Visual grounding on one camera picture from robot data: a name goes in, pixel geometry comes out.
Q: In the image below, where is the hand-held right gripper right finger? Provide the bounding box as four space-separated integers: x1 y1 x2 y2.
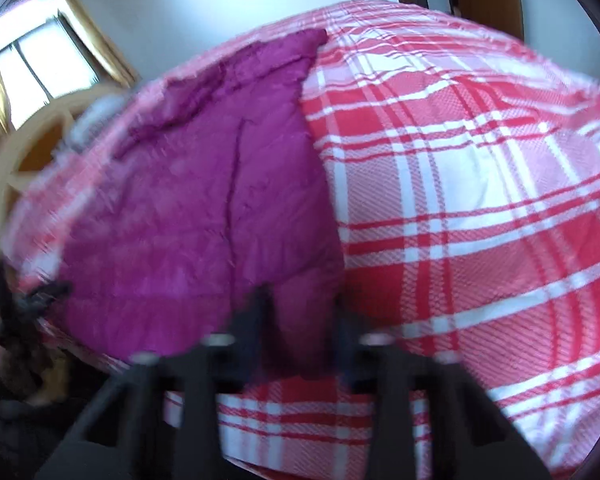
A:
330 310 552 480

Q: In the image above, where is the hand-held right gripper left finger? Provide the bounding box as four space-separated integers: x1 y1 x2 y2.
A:
35 285 277 480

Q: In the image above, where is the purple down jacket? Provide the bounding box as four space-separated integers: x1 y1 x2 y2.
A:
55 27 347 377

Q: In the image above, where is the cream and wood headboard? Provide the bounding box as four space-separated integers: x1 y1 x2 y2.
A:
0 87 128 243

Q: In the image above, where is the striped pillow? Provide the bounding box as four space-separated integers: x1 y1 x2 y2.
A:
67 95 133 153

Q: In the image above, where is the bed with red plaid sheet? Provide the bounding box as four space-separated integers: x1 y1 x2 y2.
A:
0 0 600 477

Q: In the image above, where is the window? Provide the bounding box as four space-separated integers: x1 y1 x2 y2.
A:
0 14 102 133

